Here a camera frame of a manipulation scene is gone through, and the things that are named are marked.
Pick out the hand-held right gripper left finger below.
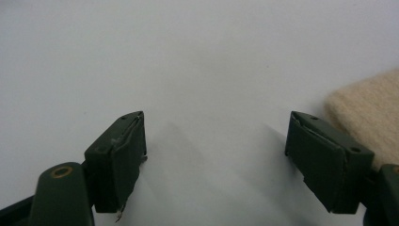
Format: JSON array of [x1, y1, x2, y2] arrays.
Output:
[[84, 110, 149, 222]]

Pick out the beige knit glove orange fingertips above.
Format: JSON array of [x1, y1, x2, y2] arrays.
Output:
[[324, 68, 399, 172]]

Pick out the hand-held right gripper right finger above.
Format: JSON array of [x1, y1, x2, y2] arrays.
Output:
[[284, 110, 375, 216]]

